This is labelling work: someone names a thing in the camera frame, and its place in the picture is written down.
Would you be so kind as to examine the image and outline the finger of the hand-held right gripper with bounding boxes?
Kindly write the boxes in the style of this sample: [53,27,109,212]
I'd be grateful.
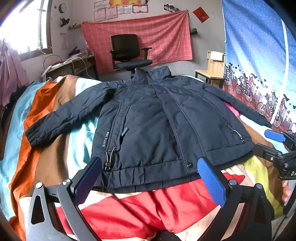
[253,143,292,168]
[265,129,296,151]

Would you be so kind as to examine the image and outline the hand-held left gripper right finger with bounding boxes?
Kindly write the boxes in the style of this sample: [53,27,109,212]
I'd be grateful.
[197,157,275,241]

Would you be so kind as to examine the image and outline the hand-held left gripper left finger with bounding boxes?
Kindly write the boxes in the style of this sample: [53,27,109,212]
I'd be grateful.
[27,157,102,241]

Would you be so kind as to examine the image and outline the dark navy padded jacket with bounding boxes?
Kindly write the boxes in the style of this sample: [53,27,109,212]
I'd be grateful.
[25,65,273,194]

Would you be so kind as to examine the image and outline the person's right hand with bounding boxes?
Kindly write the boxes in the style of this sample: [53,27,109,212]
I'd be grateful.
[282,181,291,202]

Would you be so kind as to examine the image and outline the colourful striped bed cover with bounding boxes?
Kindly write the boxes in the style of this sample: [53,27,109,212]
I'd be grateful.
[0,75,296,241]

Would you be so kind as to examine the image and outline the wooden chair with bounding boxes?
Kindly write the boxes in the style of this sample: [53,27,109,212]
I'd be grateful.
[195,50,226,89]

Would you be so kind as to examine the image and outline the blue printed curtain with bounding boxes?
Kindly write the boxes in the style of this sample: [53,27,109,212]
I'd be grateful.
[221,0,296,135]

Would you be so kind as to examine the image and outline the dark cloth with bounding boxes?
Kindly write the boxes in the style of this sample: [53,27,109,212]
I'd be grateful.
[2,86,28,116]

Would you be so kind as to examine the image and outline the wooden desk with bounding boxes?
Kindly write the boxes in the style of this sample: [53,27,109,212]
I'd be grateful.
[42,55,96,81]

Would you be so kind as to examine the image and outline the stack of books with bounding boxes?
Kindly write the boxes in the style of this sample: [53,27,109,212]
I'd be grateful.
[68,46,88,57]

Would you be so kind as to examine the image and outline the pink hanging cloth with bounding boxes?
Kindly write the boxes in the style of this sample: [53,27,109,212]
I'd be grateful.
[0,39,29,107]

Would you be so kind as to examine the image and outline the black office chair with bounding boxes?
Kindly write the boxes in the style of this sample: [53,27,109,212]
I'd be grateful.
[109,34,153,80]

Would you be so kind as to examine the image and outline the window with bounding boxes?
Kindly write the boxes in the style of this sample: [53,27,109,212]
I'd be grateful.
[0,0,52,61]

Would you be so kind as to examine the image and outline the white cable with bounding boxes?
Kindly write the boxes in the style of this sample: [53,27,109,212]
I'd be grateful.
[79,57,93,79]

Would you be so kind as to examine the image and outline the black cable loop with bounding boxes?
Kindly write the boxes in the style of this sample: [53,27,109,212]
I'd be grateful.
[43,55,60,69]

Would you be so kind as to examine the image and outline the red paper wall decoration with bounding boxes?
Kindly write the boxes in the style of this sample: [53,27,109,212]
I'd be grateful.
[192,6,210,23]

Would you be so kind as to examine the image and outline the red checked wall cloth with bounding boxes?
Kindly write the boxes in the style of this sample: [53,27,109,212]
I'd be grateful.
[81,10,193,73]

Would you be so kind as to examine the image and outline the wall photos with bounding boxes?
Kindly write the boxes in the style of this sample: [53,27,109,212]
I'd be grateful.
[164,4,180,13]

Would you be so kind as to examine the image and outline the group of wall certificates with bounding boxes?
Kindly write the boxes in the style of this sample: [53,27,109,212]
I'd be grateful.
[94,0,149,22]

